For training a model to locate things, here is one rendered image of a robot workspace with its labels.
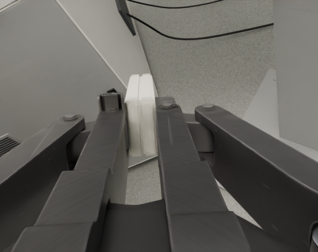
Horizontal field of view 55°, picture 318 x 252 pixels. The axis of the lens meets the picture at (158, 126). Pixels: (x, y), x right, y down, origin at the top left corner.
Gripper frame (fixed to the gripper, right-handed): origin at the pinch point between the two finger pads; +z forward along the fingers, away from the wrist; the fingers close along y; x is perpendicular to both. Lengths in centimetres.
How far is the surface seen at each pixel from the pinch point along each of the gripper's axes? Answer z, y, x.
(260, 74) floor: 101, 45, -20
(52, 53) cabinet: 48, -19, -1
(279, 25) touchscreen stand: 43, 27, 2
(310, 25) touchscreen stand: 38.2, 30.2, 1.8
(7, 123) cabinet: 57, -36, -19
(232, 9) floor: 133, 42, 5
